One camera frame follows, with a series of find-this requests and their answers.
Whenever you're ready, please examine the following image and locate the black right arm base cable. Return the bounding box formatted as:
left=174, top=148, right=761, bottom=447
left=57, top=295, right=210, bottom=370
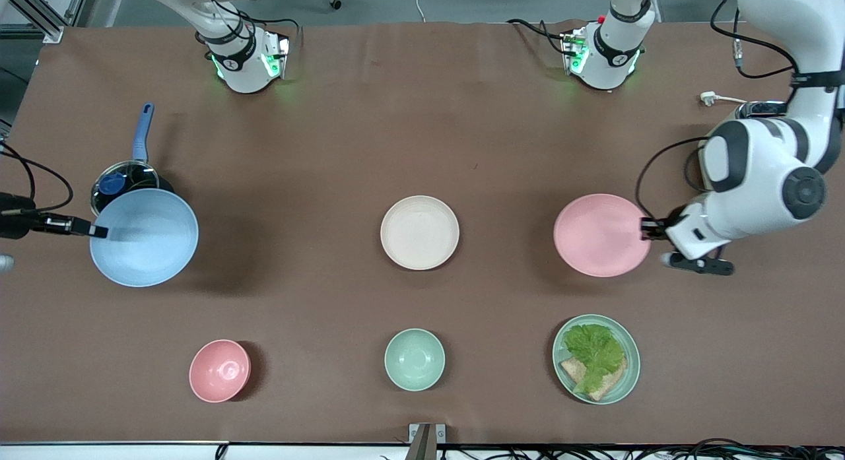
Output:
left=198, top=0, right=304, bottom=55

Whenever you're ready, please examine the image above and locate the green plate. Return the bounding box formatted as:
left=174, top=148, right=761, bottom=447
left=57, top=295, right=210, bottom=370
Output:
left=553, top=314, right=641, bottom=405

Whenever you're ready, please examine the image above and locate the brown table cover sheet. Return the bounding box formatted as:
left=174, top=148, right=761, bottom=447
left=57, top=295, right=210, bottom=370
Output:
left=0, top=20, right=845, bottom=446

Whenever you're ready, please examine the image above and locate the small deep pink bowl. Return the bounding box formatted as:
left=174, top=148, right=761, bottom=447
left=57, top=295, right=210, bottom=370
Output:
left=189, top=339, right=252, bottom=403

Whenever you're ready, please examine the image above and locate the dark saucepan with blue handle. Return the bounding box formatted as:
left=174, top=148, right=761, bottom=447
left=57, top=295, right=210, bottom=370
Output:
left=90, top=102, right=176, bottom=215

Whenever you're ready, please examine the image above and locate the green lettuce leaf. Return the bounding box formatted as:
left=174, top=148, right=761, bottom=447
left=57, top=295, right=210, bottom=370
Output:
left=562, top=323, right=626, bottom=395

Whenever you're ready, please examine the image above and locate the glass lid with blue knob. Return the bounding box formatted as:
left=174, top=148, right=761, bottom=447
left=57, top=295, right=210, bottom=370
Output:
left=90, top=160, right=160, bottom=215

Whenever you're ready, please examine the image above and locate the wide beige bowl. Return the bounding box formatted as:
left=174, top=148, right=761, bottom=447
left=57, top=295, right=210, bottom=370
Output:
left=380, top=195, right=460, bottom=271

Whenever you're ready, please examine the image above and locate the brown bread slice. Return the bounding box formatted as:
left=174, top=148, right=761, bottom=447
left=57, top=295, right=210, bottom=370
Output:
left=560, top=356, right=628, bottom=402

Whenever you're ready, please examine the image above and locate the wide pink bowl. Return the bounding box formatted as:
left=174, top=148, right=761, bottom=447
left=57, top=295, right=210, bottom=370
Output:
left=553, top=193, right=652, bottom=278

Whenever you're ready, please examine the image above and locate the white table edge rail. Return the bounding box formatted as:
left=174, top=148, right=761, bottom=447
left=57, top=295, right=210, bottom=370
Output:
left=0, top=441, right=229, bottom=460

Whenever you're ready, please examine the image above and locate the black arm base cable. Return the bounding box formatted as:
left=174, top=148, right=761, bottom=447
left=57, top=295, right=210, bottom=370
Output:
left=198, top=0, right=304, bottom=55
left=506, top=18, right=572, bottom=55

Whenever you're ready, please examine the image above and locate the aluminium frame profile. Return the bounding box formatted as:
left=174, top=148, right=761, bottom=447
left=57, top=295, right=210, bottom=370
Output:
left=0, top=0, right=88, bottom=42

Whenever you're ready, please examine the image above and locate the wide blue bowl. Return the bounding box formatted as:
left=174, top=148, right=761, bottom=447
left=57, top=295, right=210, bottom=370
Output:
left=89, top=188, right=199, bottom=288

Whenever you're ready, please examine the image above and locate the metal bracket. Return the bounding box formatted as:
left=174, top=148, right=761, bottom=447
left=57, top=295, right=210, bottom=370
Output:
left=408, top=423, right=446, bottom=460

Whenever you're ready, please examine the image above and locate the small deep green bowl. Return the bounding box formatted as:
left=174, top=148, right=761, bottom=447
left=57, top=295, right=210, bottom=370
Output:
left=384, top=328, right=446, bottom=391

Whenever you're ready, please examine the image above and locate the black left arm base cable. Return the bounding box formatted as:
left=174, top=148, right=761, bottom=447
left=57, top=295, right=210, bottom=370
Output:
left=506, top=18, right=572, bottom=55

